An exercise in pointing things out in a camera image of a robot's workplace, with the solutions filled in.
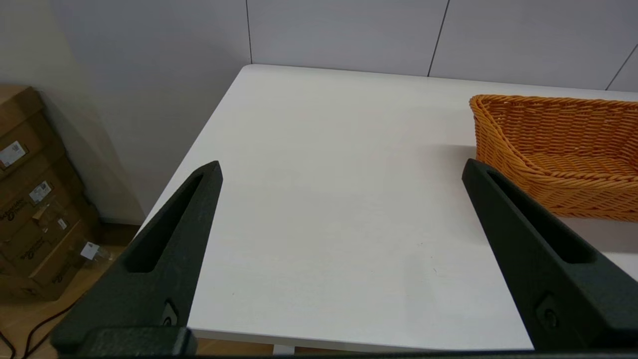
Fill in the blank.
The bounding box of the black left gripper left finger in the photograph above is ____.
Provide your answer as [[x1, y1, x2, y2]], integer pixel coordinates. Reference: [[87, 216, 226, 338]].
[[50, 161, 223, 357]]

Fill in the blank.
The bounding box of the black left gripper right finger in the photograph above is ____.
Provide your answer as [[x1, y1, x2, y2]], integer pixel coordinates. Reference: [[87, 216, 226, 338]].
[[462, 159, 638, 352]]

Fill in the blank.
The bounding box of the orange wicker basket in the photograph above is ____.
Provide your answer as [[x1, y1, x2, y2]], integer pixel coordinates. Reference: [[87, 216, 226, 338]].
[[469, 94, 638, 223]]

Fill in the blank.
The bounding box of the clear plastic bag white tag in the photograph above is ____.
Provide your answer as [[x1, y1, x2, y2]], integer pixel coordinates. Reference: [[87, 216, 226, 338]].
[[80, 241, 110, 264]]

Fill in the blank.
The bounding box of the cardboard box with white label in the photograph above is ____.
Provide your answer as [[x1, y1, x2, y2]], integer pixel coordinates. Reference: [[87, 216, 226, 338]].
[[0, 199, 108, 303], [0, 86, 66, 184], [0, 150, 89, 260]]

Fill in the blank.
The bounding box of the black cable with plug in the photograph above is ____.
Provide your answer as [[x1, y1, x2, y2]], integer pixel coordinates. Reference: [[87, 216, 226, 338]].
[[0, 298, 76, 359]]

